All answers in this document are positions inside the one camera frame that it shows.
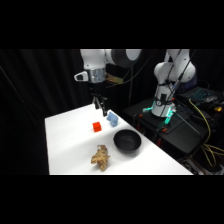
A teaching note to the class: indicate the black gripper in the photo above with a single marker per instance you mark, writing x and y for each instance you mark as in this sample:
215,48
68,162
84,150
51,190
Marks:
97,88

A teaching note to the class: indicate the red cube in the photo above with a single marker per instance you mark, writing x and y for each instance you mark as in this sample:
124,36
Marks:
97,127

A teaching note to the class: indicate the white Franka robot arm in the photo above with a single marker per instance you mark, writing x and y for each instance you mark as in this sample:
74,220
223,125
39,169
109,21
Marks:
171,71

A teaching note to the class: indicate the black bowl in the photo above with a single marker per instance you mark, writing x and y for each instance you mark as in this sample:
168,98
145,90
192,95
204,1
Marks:
127,142

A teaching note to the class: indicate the orange stand clamp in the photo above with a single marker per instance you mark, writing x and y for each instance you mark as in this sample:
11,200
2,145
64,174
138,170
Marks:
163,129
140,115

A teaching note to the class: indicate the tan plush toy animal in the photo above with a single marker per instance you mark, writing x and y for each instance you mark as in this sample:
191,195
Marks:
101,158

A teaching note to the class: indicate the black curtain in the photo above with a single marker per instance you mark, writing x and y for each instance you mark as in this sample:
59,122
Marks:
36,83

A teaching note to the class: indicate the black robot stand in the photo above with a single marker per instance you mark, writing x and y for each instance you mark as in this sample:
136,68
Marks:
180,133

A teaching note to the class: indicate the black laptop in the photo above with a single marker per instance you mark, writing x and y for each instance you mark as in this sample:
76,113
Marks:
200,94

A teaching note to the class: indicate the small yellow object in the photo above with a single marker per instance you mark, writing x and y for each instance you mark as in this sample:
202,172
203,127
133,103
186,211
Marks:
218,108

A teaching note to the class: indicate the brass camera bracket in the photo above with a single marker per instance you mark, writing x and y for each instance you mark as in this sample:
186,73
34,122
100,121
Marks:
114,79

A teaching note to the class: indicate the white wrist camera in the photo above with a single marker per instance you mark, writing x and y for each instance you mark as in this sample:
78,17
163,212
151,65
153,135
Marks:
81,76

